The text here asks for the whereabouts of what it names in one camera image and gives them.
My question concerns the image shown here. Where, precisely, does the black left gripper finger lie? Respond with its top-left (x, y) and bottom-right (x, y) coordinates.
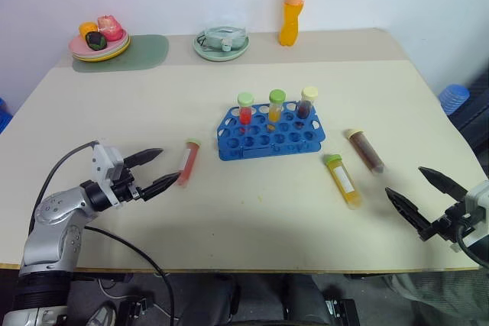
top-left (123, 147), bottom-right (165, 169)
top-left (141, 172), bottom-right (181, 202)

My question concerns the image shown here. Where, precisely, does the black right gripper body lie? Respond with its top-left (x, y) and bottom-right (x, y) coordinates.
top-left (418, 201), bottom-right (474, 244)

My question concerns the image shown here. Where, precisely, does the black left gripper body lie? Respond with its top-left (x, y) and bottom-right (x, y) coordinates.
top-left (111, 166), bottom-right (149, 204)

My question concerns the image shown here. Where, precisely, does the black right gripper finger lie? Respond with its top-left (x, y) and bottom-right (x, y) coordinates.
top-left (417, 166), bottom-right (470, 205)
top-left (384, 186), bottom-right (433, 233)

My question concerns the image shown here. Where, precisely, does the red liquid tube green cap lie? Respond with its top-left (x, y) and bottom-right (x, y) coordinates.
top-left (176, 137), bottom-right (202, 189)
top-left (237, 92), bottom-right (256, 131)

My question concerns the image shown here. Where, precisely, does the yellow liquid tube green cap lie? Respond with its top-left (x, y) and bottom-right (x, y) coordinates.
top-left (322, 153), bottom-right (364, 210)

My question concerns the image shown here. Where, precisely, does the brown liquid tube cream cap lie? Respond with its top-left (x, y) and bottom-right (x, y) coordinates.
top-left (345, 127), bottom-right (386, 177)

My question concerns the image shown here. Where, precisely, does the blue test tube rack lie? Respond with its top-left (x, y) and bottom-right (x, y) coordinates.
top-left (215, 101), bottom-right (327, 162)

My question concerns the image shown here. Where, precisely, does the orange liquid tube green cap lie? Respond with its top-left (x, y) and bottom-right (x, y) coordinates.
top-left (267, 89), bottom-right (287, 125)

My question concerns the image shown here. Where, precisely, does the dark liquid tube cream cap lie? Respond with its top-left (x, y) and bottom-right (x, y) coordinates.
top-left (296, 86), bottom-right (319, 121)

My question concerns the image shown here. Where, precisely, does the black case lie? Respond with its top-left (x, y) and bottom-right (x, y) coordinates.
top-left (448, 73), bottom-right (489, 175)

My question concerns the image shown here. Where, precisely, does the grey-green fabric shape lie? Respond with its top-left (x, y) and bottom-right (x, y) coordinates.
top-left (380, 270), bottom-right (489, 326)

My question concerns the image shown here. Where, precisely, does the blue ribbed stack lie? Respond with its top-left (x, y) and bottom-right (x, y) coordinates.
top-left (439, 84), bottom-right (471, 115)

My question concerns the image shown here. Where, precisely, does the green placemat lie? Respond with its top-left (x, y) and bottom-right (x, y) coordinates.
top-left (72, 34), bottom-right (170, 73)

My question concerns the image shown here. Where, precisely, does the plate stack with toy food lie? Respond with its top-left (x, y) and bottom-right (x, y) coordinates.
top-left (71, 35), bottom-right (132, 63)

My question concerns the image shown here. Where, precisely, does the black box under table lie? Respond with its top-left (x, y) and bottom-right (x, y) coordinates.
top-left (323, 296), bottom-right (359, 326)
top-left (117, 295), bottom-right (149, 326)

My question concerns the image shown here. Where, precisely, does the dark toy mangosteen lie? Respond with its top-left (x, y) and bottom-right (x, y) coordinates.
top-left (85, 31), bottom-right (108, 51)

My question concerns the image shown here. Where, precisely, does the pink plate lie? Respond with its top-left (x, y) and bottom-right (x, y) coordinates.
top-left (68, 30), bottom-right (130, 56)

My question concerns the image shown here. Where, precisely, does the grey shoe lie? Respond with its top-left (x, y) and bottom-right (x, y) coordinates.
top-left (86, 300), bottom-right (118, 326)

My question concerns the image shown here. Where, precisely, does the pale green plate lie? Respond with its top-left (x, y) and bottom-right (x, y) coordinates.
top-left (192, 31), bottom-right (251, 63)

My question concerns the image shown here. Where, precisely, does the pink toy fruit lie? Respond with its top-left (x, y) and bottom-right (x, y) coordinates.
top-left (96, 14), bottom-right (125, 42)

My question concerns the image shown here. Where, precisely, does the orange toy fruit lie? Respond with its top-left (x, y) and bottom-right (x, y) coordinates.
top-left (78, 21), bottom-right (100, 39)

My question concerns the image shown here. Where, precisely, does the blue plastic object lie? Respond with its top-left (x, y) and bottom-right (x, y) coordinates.
top-left (0, 97), bottom-right (15, 134)

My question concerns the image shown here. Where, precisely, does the orange soda plastic bottle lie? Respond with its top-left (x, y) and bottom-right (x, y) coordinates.
top-left (278, 0), bottom-right (309, 48)

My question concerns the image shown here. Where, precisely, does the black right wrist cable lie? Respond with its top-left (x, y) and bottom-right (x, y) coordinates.
top-left (455, 221), bottom-right (489, 266)

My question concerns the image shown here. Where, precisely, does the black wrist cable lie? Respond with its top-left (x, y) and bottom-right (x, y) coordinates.
top-left (455, 221), bottom-right (489, 266)
top-left (28, 141), bottom-right (101, 236)

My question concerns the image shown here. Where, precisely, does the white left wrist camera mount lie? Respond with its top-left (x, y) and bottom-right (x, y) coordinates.
top-left (90, 140), bottom-right (126, 209)

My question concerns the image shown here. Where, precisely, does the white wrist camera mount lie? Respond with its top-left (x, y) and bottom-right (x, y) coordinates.
top-left (90, 140), bottom-right (126, 209)
top-left (449, 180), bottom-right (489, 253)

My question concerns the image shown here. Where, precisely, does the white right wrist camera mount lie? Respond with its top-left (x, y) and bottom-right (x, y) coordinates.
top-left (449, 180), bottom-right (489, 253)

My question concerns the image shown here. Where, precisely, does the black cable under left arm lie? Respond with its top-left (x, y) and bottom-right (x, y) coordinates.
top-left (83, 225), bottom-right (176, 322)

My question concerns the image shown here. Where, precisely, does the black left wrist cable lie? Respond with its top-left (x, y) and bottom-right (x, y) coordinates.
top-left (28, 141), bottom-right (101, 236)

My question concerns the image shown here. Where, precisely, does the white cable under table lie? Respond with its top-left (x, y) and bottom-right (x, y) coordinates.
top-left (96, 276), bottom-right (129, 302)

